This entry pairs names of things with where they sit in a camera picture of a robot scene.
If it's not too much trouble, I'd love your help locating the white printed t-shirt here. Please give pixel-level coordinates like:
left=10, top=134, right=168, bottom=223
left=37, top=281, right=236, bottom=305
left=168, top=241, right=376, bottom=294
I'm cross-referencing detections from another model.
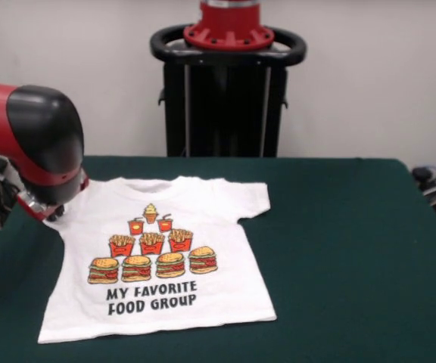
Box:
left=37, top=175, right=279, bottom=344

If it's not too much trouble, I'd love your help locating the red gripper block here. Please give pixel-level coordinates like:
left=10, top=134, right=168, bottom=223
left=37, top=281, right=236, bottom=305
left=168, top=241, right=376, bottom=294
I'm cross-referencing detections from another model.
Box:
left=16, top=172, right=90, bottom=223

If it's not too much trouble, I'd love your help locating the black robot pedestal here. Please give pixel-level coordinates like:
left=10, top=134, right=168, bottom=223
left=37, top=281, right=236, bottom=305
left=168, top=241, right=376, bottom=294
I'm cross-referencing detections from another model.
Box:
left=149, top=24, right=308, bottom=158

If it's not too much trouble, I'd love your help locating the dark green table cloth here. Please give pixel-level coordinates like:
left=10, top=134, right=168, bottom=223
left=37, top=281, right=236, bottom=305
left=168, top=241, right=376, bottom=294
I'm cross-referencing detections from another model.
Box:
left=0, top=157, right=436, bottom=363

